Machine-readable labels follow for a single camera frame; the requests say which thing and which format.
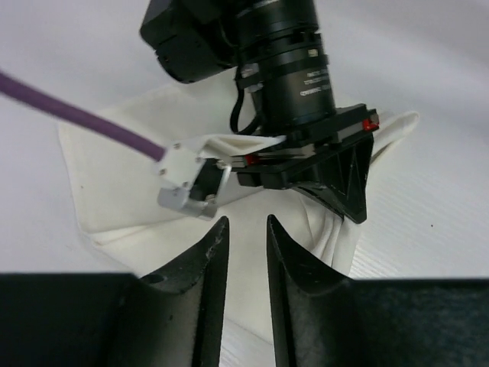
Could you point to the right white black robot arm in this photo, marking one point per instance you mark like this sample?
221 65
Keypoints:
195 40

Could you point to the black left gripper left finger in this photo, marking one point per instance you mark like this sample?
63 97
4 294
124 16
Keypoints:
172 316

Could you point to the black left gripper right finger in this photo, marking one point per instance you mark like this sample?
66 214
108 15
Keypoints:
321 317

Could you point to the white cloth napkin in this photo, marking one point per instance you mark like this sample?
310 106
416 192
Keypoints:
115 196

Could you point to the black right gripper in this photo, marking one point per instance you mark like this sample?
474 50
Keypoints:
284 89

